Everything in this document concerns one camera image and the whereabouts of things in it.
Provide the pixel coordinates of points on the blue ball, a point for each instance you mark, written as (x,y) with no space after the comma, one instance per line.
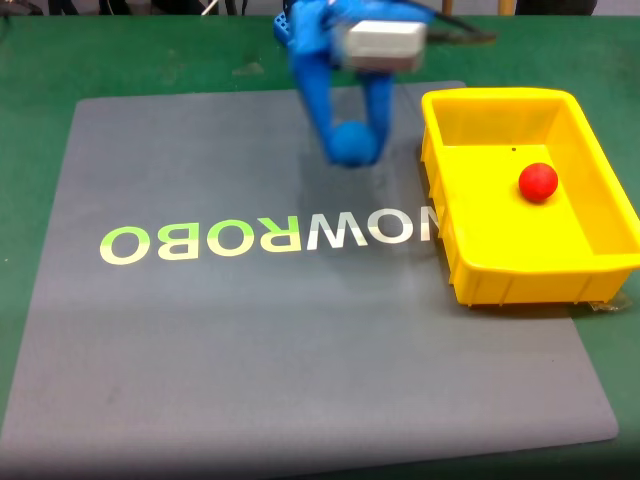
(353,145)

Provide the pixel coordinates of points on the red ball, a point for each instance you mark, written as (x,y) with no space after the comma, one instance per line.
(538,182)

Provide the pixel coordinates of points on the yellow plastic bin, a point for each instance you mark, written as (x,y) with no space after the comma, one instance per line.
(520,250)

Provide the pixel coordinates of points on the wooden furniture leg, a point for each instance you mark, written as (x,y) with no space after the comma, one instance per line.
(447,7)
(507,7)

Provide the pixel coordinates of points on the grey mat with lettering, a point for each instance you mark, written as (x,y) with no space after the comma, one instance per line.
(250,350)

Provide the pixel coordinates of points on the clear tape piece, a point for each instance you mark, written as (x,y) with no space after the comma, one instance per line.
(612,302)

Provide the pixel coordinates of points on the silver camera box blue mount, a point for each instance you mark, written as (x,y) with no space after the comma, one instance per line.
(385,45)

